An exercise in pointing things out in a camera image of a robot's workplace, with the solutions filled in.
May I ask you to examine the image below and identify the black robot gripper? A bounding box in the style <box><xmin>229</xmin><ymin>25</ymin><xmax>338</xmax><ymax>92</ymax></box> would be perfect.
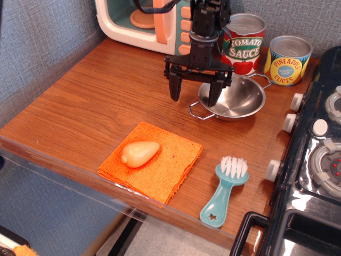
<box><xmin>164</xmin><ymin>1</ymin><xmax>234</xmax><ymax>107</ymax></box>

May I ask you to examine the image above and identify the small steel pot with handles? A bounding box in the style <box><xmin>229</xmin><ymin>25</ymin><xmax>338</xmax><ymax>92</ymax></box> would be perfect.
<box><xmin>189</xmin><ymin>74</ymin><xmax>272</xmax><ymax>121</ymax></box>

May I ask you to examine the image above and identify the toy microwave oven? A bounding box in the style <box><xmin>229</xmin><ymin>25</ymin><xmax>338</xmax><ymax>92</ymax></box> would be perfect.
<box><xmin>95</xmin><ymin>0</ymin><xmax>191</xmax><ymax>55</ymax></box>

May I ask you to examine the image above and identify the tomato sauce can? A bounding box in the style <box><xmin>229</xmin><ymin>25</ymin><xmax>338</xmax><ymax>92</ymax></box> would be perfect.
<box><xmin>221</xmin><ymin>13</ymin><xmax>266</xmax><ymax>75</ymax></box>

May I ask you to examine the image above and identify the orange microwave turntable plate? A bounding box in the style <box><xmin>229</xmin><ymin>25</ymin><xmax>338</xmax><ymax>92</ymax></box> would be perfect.
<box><xmin>130</xmin><ymin>10</ymin><xmax>155</xmax><ymax>29</ymax></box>

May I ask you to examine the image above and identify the folded orange cloth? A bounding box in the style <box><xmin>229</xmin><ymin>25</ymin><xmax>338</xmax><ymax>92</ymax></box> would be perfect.
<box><xmin>98</xmin><ymin>122</ymin><xmax>203</xmax><ymax>205</ymax></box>

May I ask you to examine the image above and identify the yellow plastic toy vegetable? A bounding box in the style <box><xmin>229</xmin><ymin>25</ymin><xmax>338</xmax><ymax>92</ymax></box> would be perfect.
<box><xmin>121</xmin><ymin>141</ymin><xmax>160</xmax><ymax>168</ymax></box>

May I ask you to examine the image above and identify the pineapple slices can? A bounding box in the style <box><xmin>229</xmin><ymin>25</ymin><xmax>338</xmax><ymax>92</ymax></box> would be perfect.
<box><xmin>263</xmin><ymin>35</ymin><xmax>313</xmax><ymax>86</ymax></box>

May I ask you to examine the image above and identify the teal dish brush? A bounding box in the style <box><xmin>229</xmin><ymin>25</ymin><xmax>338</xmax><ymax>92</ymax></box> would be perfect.
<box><xmin>199</xmin><ymin>156</ymin><xmax>249</xmax><ymax>228</ymax></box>

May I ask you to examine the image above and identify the white stove knob middle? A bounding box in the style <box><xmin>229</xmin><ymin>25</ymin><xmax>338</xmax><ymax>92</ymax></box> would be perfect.
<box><xmin>282</xmin><ymin>114</ymin><xmax>297</xmax><ymax>133</ymax></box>

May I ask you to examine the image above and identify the white stove knob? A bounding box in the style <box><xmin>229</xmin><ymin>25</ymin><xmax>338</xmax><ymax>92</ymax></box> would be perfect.
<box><xmin>265</xmin><ymin>159</ymin><xmax>281</xmax><ymax>182</ymax></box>
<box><xmin>282</xmin><ymin>114</ymin><xmax>297</xmax><ymax>133</ymax></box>
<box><xmin>290</xmin><ymin>93</ymin><xmax>304</xmax><ymax>112</ymax></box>

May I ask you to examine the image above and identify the white stove knob rear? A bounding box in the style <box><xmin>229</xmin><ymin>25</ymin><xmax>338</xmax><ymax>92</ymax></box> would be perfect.
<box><xmin>290</xmin><ymin>93</ymin><xmax>304</xmax><ymax>112</ymax></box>

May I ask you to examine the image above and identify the white stove knob front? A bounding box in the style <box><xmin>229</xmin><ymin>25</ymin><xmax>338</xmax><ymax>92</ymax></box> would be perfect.
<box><xmin>265</xmin><ymin>159</ymin><xmax>281</xmax><ymax>182</ymax></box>

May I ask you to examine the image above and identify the black toy stove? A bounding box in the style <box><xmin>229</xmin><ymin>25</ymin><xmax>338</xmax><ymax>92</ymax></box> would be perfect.
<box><xmin>231</xmin><ymin>46</ymin><xmax>340</xmax><ymax>255</ymax></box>

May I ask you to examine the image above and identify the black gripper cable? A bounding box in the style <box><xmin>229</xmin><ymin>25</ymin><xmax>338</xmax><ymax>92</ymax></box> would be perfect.
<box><xmin>133</xmin><ymin>0</ymin><xmax>182</xmax><ymax>14</ymax></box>

